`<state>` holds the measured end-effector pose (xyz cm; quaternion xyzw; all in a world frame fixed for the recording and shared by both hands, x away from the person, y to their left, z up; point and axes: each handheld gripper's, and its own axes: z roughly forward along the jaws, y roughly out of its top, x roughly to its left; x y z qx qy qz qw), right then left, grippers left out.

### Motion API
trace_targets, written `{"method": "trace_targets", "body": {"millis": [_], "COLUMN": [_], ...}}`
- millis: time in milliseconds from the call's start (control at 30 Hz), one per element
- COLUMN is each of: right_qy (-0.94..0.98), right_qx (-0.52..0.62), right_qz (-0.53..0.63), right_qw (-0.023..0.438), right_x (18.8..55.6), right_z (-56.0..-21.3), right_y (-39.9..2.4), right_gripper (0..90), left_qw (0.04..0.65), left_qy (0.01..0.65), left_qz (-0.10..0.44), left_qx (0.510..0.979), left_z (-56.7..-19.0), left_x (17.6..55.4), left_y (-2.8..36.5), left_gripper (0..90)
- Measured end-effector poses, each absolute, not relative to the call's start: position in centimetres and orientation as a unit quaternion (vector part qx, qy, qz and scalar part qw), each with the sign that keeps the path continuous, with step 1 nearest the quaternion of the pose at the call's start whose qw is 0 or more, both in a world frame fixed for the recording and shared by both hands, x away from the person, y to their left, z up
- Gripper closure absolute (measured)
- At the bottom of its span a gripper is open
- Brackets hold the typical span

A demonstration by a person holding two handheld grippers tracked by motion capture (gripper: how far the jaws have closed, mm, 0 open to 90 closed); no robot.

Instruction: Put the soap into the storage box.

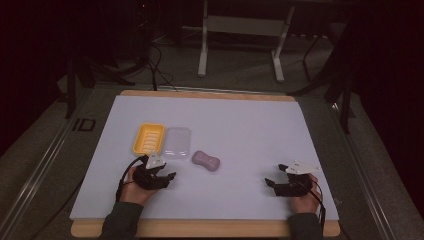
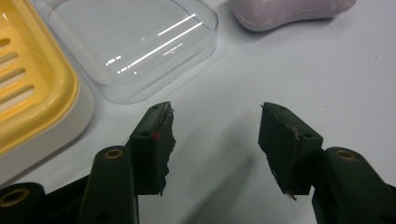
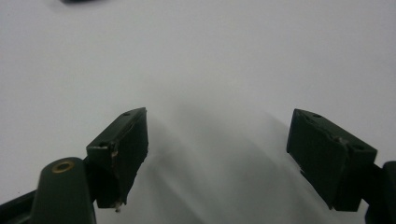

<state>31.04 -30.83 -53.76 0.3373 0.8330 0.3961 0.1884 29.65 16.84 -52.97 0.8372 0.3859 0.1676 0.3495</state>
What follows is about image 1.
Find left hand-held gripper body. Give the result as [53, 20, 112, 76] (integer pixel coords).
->
[133, 151, 170, 191]

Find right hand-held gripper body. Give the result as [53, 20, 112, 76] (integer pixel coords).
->
[273, 160, 320, 198]

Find yellow soap dish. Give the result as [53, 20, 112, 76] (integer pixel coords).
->
[132, 122, 166, 157]

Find clear plastic container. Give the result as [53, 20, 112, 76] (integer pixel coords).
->
[161, 126, 192, 160]

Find person's right hand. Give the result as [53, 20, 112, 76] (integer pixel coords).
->
[288, 172, 322, 215]

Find person's left hand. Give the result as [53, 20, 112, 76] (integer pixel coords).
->
[118, 165, 158, 206]

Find white table mat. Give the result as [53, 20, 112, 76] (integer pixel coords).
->
[69, 95, 340, 221]

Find black metal stand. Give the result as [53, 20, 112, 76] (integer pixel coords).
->
[288, 33, 356, 135]
[63, 56, 136, 120]

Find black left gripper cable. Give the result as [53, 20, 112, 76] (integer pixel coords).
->
[115, 155, 145, 203]

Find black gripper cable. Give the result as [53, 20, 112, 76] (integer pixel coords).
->
[115, 155, 145, 203]
[299, 175, 328, 232]

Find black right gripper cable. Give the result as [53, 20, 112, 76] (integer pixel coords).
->
[299, 175, 328, 232]

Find metal floor rail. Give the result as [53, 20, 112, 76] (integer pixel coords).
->
[328, 101, 398, 240]
[0, 87, 96, 240]

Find black floor cables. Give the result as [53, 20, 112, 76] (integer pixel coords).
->
[145, 39, 179, 93]

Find white metal desk frame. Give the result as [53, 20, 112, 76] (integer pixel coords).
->
[197, 0, 296, 83]

